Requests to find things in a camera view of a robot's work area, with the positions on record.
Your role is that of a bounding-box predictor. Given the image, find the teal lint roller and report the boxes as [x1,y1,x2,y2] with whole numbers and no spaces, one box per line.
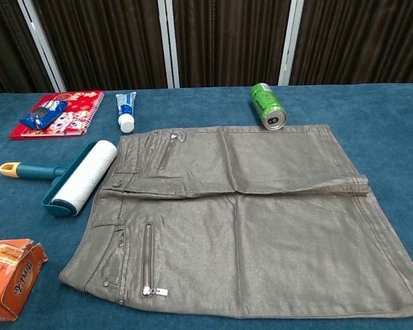
[0,139,118,217]

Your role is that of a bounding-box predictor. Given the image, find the brown zippered skirt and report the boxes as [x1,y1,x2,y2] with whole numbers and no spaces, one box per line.
[58,124,413,319]

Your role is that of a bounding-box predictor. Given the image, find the green drink can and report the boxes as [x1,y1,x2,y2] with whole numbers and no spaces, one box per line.
[250,82,288,132]

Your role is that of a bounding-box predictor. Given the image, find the white blue toothpaste tube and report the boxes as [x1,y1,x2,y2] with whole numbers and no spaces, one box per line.
[115,91,138,134]

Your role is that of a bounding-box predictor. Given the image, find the dark folding screen panel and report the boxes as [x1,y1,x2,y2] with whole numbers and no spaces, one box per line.
[19,0,175,94]
[0,0,67,99]
[165,0,297,89]
[278,0,413,87]

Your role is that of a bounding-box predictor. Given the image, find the red spiral notebook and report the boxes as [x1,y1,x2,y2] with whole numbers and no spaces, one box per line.
[8,89,105,141]

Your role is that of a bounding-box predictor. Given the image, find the blue cookie snack pack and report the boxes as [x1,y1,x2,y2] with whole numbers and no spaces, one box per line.
[19,99,69,131]

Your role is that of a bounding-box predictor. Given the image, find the blue table cloth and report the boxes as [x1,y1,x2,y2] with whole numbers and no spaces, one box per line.
[0,82,413,330]

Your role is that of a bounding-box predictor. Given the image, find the orange cardboard box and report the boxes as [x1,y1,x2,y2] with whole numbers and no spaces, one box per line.
[0,239,49,323]

